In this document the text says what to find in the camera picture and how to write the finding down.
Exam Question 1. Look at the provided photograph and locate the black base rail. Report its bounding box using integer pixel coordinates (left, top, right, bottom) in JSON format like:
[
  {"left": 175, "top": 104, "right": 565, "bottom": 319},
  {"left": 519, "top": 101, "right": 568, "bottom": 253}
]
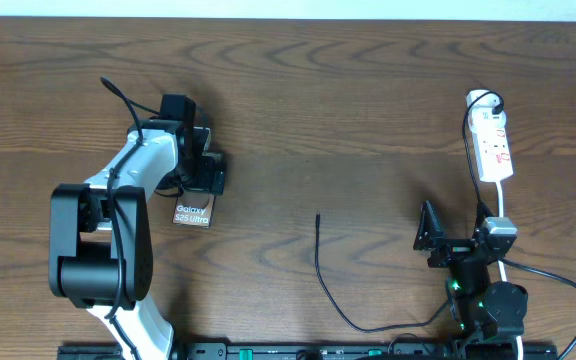
[{"left": 56, "top": 339, "right": 558, "bottom": 360}]

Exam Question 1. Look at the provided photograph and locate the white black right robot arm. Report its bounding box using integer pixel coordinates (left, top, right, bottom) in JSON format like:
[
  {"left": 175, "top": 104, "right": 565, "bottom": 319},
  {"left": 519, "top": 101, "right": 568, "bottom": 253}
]
[{"left": 413, "top": 201, "right": 528, "bottom": 358}]

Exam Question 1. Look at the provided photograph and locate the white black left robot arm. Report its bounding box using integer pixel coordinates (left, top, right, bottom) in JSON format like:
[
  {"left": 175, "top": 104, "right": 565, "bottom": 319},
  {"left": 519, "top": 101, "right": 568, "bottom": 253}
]
[{"left": 49, "top": 119, "right": 225, "bottom": 359}]

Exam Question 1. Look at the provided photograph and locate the white power strip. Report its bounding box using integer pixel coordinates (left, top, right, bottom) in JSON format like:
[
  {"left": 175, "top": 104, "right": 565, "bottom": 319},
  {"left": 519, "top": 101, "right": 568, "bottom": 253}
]
[{"left": 468, "top": 107, "right": 514, "bottom": 183}]

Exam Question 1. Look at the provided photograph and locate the black USB charging cable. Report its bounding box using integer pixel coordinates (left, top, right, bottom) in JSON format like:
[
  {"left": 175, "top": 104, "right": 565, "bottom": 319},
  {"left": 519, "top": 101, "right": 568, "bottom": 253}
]
[{"left": 313, "top": 89, "right": 506, "bottom": 334}]

